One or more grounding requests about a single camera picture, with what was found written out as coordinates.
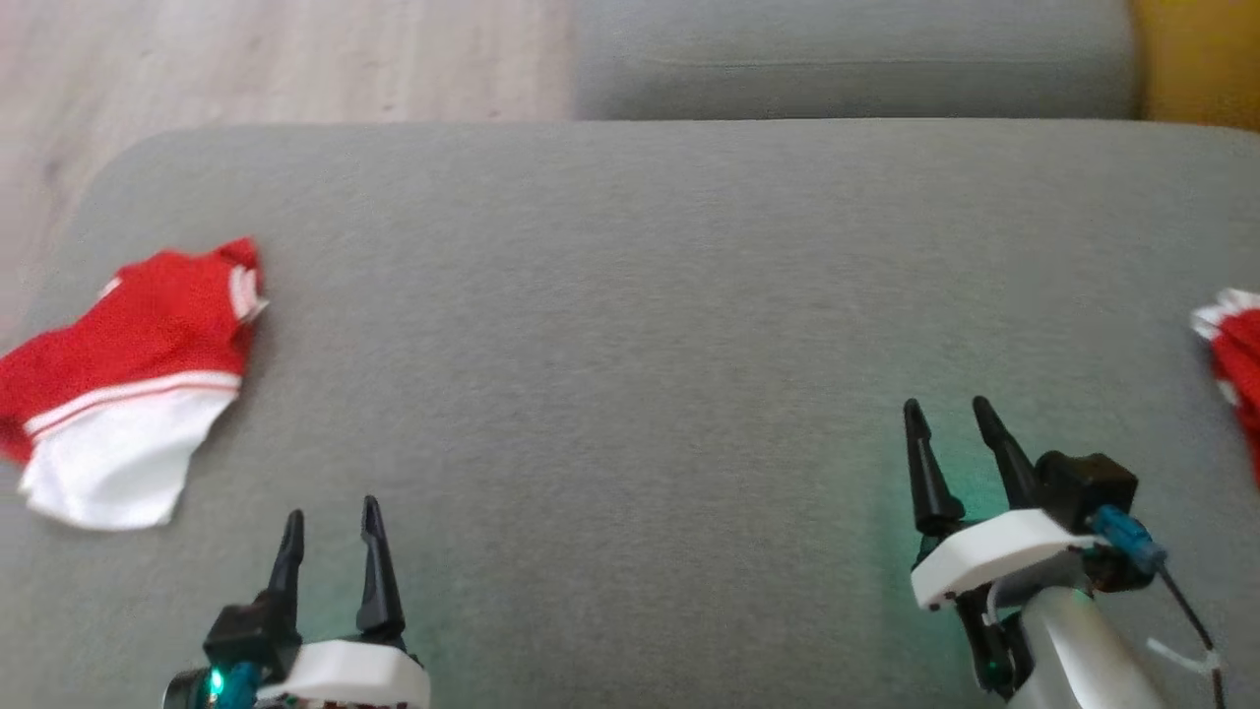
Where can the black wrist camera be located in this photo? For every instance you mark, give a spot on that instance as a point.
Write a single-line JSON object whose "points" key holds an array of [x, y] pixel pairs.
{"points": [[1088, 487], [241, 640]]}

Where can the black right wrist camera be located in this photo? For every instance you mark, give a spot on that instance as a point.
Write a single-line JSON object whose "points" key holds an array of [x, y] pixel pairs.
{"points": [[1088, 487]]}

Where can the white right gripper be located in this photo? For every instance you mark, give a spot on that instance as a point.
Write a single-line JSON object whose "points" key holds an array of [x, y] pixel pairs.
{"points": [[994, 551]]}

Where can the grey sofa back cushion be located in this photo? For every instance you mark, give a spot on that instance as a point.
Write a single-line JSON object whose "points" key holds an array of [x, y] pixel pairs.
{"points": [[847, 49]]}

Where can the grey sofa seat cushion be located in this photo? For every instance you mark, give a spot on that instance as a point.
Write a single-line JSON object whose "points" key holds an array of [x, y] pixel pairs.
{"points": [[630, 295]]}

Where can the red and white shirt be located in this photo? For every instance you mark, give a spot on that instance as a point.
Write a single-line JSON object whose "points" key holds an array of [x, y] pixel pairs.
{"points": [[138, 354]]}

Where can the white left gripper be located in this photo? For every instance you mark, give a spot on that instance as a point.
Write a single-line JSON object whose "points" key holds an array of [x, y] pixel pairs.
{"points": [[345, 675]]}

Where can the red shorts with white stripe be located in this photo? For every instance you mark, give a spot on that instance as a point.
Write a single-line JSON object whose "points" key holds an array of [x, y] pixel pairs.
{"points": [[1238, 364]]}

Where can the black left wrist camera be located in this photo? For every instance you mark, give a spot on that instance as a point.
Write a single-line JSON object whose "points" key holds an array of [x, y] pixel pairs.
{"points": [[241, 640]]}

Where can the yellow furniture piece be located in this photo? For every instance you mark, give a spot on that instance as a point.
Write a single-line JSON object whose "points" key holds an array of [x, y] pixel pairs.
{"points": [[1201, 54]]}

